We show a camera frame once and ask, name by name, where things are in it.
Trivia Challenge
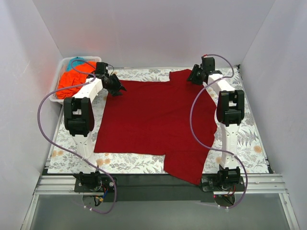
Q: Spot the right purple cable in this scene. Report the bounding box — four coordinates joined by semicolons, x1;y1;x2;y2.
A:
189;54;249;209

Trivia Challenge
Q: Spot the white plastic laundry basket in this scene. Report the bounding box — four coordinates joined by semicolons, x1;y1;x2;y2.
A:
49;56;101;104

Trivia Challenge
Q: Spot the teal t-shirt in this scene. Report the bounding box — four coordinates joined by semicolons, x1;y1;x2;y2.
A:
66;57;85;72

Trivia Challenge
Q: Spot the floral patterned table mat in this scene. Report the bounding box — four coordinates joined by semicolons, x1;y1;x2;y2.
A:
46;69;269;174

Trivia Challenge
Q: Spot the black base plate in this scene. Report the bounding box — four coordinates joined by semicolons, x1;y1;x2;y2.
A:
87;177;233;202

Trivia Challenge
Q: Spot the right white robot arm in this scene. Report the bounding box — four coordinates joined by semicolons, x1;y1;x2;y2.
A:
188;54;245;194

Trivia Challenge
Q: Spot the dark red t-shirt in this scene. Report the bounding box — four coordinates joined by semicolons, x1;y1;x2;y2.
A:
94;69;217;184

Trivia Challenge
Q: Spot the purple cable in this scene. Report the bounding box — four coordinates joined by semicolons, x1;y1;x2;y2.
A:
37;59;118;215
189;54;249;209

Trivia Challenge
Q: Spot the aluminium frame rail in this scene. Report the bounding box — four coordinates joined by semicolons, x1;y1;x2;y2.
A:
35;173;288;195

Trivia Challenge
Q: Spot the orange t-shirt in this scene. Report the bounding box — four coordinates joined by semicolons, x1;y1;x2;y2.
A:
56;61;96;99

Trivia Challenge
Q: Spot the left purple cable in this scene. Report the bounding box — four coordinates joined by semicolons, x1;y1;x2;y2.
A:
37;59;118;215

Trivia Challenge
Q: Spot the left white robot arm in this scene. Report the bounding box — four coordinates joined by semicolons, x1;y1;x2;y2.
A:
63;62;125;193

